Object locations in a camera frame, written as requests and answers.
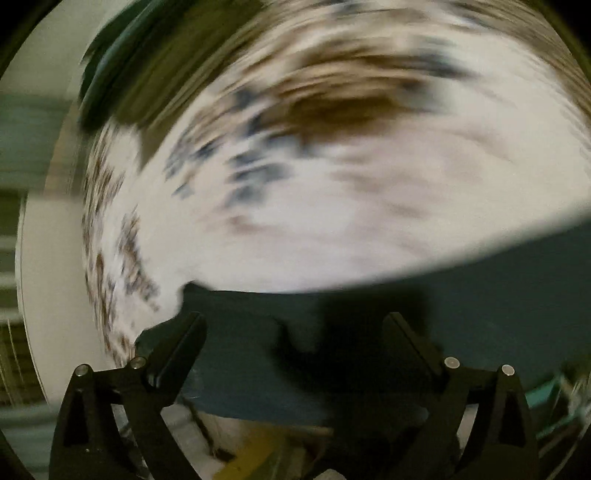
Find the white floral bed blanket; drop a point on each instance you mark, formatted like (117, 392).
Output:
(350, 142)

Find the dark green bundled duvet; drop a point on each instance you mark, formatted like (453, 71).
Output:
(147, 63)

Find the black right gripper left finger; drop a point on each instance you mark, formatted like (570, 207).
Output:
(87, 443)

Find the dark blue denim jeans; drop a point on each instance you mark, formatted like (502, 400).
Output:
(299, 358)

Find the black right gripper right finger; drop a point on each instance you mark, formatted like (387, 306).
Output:
(457, 422)

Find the grey window curtain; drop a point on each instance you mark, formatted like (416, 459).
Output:
(30, 127)

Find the teal metal frame stool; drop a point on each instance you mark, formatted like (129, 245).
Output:
(567, 403)

